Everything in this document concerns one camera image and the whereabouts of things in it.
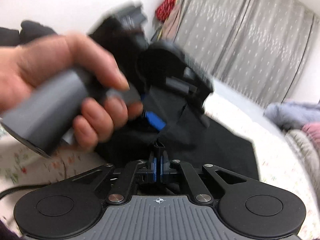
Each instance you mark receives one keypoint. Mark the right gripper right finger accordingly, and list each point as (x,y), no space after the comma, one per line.
(164,166)

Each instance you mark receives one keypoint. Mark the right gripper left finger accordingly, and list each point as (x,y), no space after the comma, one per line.
(153,168)

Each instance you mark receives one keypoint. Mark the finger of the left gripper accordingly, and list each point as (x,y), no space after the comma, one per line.
(155,121)

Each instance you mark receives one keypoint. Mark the black pants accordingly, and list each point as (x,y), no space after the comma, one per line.
(184,137)

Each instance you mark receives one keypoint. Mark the person's left hand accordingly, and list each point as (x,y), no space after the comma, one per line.
(25,67)

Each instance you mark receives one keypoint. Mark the pink hanging cloth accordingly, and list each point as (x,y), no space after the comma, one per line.
(170,26)

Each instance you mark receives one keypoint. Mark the red hanging bag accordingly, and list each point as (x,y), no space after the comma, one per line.
(164,9)

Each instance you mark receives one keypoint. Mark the grey patterned curtain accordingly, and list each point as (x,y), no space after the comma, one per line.
(258,47)

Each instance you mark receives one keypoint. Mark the floral white bed mat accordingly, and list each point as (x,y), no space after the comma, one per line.
(276,156)

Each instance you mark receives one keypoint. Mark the blue-grey blanket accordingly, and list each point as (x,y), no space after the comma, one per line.
(292,115)

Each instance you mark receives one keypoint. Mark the pink pillow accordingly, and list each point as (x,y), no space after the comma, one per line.
(313,131)

